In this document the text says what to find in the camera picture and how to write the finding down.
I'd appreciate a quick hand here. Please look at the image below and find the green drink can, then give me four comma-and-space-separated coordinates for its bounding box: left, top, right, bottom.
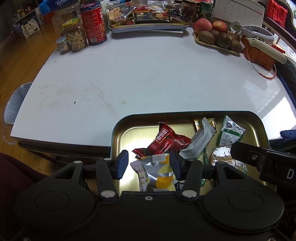
199, 1, 215, 23

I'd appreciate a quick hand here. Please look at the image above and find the peanut glass jar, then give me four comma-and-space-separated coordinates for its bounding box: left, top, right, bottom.
61, 18, 89, 52

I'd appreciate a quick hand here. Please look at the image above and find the white neck massager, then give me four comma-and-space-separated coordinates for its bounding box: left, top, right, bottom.
230, 21, 275, 44

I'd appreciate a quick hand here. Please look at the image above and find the white green snack packet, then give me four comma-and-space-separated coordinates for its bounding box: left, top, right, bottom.
217, 115, 246, 148

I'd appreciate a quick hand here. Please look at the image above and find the blue cloth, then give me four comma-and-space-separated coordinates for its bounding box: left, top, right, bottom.
279, 130, 296, 140

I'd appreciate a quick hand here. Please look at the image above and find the small blue white packet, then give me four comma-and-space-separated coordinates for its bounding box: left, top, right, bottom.
174, 180, 186, 195

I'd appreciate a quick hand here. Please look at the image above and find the clear plastic container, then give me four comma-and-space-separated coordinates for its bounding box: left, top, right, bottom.
50, 6, 82, 31

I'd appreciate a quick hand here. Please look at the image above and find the white tote bag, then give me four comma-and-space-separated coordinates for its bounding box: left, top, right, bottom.
20, 18, 41, 39

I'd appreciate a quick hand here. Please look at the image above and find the white rolled towel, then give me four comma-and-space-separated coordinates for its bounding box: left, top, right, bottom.
248, 38, 287, 65

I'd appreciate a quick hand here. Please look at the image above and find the gold candy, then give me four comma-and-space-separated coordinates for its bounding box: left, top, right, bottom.
193, 117, 217, 131

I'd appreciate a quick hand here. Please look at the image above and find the pale red apple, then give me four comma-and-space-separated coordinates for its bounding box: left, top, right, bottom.
192, 18, 213, 34

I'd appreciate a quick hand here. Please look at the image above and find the yellow white snack packet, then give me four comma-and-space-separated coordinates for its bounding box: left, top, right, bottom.
141, 154, 175, 192

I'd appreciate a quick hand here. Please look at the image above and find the black snack box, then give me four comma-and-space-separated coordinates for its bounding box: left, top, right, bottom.
133, 11, 173, 25

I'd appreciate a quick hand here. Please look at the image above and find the gold tray full of snacks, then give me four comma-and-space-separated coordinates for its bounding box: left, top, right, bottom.
108, 5, 189, 32

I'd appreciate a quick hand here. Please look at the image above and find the red snack can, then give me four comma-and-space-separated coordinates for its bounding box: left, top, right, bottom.
80, 2, 109, 46

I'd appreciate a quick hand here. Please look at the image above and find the waste bin with liner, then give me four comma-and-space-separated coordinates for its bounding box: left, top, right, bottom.
3, 82, 33, 126

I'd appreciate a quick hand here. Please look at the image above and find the orange cable loop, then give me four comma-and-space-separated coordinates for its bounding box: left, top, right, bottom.
245, 49, 277, 81

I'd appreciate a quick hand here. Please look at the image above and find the brown paper snack packet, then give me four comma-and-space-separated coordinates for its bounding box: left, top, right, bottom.
108, 6, 123, 22

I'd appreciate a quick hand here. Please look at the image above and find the gold metal tray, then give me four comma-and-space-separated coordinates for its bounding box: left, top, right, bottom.
110, 110, 270, 193

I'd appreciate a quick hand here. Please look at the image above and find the beige fruit tray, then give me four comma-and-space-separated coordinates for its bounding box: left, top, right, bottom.
193, 32, 241, 55

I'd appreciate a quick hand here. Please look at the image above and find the red foil snack packet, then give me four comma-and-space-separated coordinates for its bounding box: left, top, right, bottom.
132, 121, 191, 158

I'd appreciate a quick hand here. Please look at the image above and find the blue tissue box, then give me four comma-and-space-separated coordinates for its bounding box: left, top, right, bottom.
39, 0, 82, 12

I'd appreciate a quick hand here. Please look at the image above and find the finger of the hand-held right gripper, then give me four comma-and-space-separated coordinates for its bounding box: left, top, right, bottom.
230, 141, 269, 172

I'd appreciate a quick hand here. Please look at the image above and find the orange box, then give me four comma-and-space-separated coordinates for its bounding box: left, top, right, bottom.
241, 37, 277, 71

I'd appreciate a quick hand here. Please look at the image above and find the red hanging cloth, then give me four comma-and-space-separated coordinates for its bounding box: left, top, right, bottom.
268, 0, 290, 27

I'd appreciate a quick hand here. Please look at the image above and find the round cookie clear packet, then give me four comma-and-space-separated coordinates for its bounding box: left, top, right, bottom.
201, 146, 249, 188

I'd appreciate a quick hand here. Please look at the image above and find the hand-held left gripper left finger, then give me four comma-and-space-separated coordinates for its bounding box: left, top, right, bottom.
50, 150, 129, 199

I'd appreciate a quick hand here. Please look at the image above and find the plain white bar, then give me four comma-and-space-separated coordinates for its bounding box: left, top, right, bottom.
179, 117, 217, 159

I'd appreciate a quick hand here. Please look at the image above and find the small glass jar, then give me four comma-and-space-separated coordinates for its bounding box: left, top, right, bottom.
55, 35, 72, 55

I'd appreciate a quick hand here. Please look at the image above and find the desk calendar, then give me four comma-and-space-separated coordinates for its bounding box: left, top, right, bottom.
212, 0, 265, 27

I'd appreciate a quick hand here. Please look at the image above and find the dark red apple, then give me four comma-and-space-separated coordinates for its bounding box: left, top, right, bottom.
212, 20, 228, 34

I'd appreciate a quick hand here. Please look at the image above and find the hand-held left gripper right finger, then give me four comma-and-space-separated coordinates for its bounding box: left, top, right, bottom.
169, 151, 250, 199

